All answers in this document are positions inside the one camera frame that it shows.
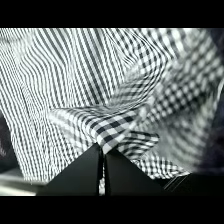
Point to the checked shirt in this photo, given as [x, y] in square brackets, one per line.
[83, 76]

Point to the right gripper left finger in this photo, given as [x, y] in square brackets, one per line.
[81, 176]

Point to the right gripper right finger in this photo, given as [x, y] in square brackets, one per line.
[128, 178]

